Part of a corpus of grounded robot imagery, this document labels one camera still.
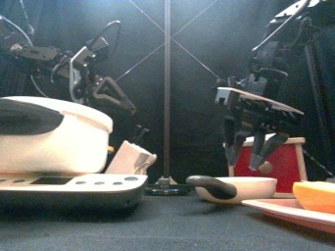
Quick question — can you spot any thin diagonal brace wire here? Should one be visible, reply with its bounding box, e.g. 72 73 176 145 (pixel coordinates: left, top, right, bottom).
113 0 220 82
128 0 221 81

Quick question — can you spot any grey toy stove base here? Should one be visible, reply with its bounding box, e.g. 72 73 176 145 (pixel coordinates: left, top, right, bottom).
0 171 150 211

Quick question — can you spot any pink tray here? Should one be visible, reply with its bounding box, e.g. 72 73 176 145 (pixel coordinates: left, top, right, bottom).
238 197 335 235

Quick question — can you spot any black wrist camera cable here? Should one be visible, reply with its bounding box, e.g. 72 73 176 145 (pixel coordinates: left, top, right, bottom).
85 20 124 63

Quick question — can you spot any black pole base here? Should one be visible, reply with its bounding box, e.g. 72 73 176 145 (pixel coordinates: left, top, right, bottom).
144 176 193 197

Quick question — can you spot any white pot lid dark handle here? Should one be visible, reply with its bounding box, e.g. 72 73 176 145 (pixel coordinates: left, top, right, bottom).
0 95 114 136

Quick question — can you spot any red wooden box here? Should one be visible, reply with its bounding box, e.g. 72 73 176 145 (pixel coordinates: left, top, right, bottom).
226 136 306 200

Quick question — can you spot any white toy cooking pot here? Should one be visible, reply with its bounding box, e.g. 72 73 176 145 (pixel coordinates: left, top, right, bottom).
0 114 113 175

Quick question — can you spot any orange toy fruit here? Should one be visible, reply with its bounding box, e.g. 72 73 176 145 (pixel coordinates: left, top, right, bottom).
290 179 335 216

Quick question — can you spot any white saucepan dark handle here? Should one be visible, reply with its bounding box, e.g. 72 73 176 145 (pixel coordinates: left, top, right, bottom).
184 175 278 206

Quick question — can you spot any vertical metal frame pole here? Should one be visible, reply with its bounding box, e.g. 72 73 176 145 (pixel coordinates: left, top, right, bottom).
162 0 172 179

